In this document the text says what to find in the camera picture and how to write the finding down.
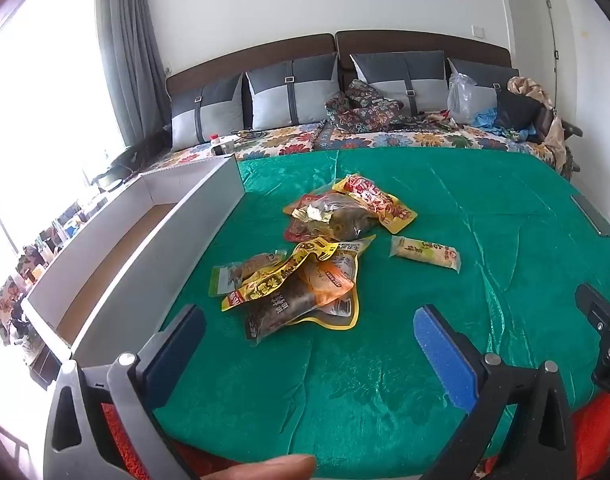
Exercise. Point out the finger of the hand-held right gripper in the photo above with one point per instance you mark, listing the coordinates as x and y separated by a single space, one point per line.
597 307

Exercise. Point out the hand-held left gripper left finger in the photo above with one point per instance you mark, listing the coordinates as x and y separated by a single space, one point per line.
177 347

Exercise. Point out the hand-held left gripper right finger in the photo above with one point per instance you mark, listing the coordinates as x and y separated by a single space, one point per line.
445 357

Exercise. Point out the green snack packet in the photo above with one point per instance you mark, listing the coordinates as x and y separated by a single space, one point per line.
225 280

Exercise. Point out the cream snack packet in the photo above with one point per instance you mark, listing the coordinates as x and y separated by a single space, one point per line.
425 254

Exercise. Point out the yellow-edged white snack packet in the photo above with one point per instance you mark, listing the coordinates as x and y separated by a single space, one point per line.
347 312

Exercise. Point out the clear brown snack packet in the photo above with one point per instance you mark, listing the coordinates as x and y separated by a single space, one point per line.
280 312

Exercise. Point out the white cardboard box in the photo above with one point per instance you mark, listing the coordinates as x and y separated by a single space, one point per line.
195 210

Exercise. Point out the orange snack packet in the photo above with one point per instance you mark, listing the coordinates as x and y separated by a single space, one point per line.
330 280

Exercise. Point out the gold foil snack packet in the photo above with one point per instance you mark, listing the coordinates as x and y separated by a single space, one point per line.
352 217

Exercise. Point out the red and yellow snack packet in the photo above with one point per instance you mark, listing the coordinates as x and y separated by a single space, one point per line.
380 202

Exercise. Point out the person's left hand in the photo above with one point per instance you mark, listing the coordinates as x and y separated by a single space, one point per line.
275 469

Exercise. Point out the green satin tablecloth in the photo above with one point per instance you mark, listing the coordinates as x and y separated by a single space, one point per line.
485 290

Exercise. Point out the grey phone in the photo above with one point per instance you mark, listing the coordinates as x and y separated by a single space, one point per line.
592 216

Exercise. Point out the dark chair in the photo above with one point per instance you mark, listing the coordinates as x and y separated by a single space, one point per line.
572 130

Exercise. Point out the dark bulky object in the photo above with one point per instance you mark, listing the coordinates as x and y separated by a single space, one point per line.
127 160

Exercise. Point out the white bottle with red cap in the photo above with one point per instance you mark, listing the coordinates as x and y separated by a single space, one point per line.
215 142

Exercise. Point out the black bag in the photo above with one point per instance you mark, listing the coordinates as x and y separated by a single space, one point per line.
517 110

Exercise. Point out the blue cloth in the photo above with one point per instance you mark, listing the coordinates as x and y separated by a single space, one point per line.
485 119

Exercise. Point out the beige patterned cloth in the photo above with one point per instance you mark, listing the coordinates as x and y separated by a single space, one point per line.
527 87

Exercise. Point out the small colourful items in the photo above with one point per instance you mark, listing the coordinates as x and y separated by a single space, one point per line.
437 120

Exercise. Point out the clear plastic bag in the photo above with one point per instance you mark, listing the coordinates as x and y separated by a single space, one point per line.
462 100

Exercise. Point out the dark floral folded blanket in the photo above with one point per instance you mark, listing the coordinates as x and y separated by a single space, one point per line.
365 110

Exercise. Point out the white door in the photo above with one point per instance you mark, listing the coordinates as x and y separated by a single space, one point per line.
555 25

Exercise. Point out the grey curtain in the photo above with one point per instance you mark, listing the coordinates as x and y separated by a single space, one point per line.
130 60

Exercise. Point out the bright window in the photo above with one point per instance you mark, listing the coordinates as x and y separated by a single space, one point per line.
45 85

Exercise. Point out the white wall switch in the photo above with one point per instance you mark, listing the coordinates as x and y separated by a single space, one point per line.
478 31

